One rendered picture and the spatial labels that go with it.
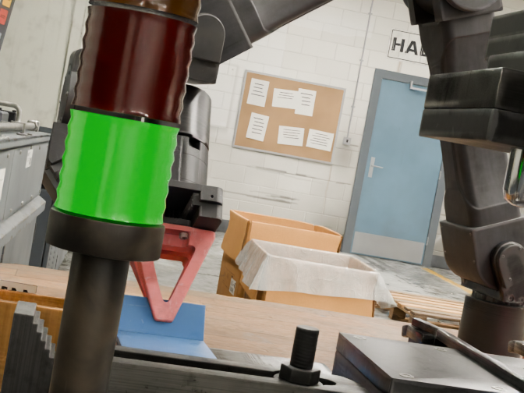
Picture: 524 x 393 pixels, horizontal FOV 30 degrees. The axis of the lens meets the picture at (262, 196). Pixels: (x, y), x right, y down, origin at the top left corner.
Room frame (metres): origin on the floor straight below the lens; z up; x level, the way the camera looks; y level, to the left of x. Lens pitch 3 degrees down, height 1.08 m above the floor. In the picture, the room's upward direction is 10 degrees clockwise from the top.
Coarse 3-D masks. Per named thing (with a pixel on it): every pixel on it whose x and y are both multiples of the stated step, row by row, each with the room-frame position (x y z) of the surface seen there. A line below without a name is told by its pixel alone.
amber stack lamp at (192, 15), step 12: (96, 0) 0.33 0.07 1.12; (108, 0) 0.32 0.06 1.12; (120, 0) 0.32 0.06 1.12; (132, 0) 0.32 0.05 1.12; (144, 0) 0.32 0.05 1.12; (156, 0) 0.32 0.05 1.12; (168, 0) 0.32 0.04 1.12; (180, 0) 0.32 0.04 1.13; (192, 0) 0.33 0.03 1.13; (156, 12) 0.33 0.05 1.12; (168, 12) 0.32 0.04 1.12; (180, 12) 0.32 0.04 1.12; (192, 12) 0.33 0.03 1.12; (192, 24) 0.34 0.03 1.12
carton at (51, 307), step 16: (0, 288) 0.79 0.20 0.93; (16, 288) 0.80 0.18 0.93; (32, 288) 0.80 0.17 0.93; (0, 304) 0.55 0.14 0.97; (16, 304) 0.55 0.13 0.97; (48, 304) 0.80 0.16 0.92; (0, 320) 0.55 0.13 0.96; (48, 320) 0.56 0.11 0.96; (0, 336) 0.55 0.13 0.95; (0, 352) 0.55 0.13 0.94; (0, 368) 0.55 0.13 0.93; (0, 384) 0.55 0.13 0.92
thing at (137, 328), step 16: (128, 304) 0.76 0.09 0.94; (144, 304) 0.76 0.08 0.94; (192, 304) 0.77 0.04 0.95; (128, 320) 0.75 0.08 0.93; (144, 320) 0.75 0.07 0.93; (176, 320) 0.76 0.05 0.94; (192, 320) 0.76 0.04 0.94; (128, 336) 0.73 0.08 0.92; (144, 336) 0.74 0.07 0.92; (160, 336) 0.75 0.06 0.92; (176, 336) 0.76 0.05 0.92; (192, 336) 0.76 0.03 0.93; (176, 352) 0.70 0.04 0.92; (192, 352) 0.71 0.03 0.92; (208, 352) 0.72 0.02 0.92
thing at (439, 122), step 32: (512, 32) 0.55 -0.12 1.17; (512, 64) 0.52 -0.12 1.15; (448, 96) 0.53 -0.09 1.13; (480, 96) 0.49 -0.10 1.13; (512, 96) 0.47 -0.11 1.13; (448, 128) 0.52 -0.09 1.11; (480, 128) 0.48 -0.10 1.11; (512, 128) 0.47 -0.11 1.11; (512, 160) 0.49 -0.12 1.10; (512, 192) 0.48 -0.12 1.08
